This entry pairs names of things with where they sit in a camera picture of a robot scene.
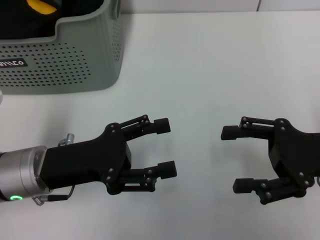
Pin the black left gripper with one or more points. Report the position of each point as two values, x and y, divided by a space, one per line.
82 162

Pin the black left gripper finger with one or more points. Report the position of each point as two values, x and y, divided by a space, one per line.
162 126

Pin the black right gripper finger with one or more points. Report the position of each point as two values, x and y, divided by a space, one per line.
167 170

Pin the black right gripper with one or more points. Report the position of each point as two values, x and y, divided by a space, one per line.
297 152

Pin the yellow and green towel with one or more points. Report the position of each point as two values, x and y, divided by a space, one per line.
41 6

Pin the grey-green perforated storage box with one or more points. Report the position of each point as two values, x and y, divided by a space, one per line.
75 75

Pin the black brand label sticker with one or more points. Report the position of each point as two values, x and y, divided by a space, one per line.
13 63

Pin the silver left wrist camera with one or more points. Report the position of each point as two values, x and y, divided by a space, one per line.
1 98

